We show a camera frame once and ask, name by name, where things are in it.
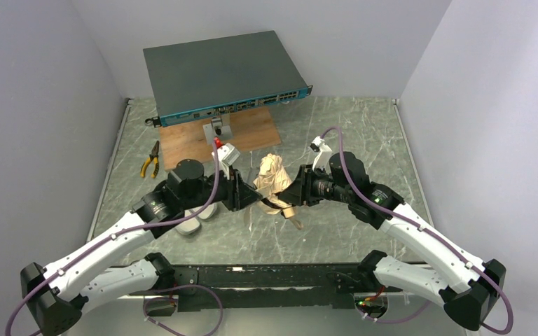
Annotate beige umbrella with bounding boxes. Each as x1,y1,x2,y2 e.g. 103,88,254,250
254,153,304,230

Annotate beige umbrella case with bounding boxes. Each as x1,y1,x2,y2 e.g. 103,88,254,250
175,204,217,236

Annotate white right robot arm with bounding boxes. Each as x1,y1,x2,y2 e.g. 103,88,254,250
277,151,506,331

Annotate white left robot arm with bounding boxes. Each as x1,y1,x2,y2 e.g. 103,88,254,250
20,160,263,335

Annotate wooden base board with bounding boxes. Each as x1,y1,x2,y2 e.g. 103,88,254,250
159,107,281,171

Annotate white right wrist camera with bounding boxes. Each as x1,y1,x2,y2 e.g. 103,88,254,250
310,136,332,171

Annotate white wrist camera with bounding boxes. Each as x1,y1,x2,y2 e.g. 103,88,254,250
310,136,332,171
212,137,240,180

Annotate grey plastic bracket piece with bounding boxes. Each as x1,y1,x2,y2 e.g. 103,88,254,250
246,167,259,188

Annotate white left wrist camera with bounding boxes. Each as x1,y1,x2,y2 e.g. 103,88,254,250
212,137,240,180

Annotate grey metal stand bracket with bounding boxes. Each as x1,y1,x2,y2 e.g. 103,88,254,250
203,115,233,145

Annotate yellow handled pliers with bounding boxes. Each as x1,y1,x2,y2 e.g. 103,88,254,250
140,141,160,179

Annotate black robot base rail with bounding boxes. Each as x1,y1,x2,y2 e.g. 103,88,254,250
140,262,384,312

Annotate grey network switch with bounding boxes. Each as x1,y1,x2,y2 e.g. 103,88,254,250
143,31,312,127

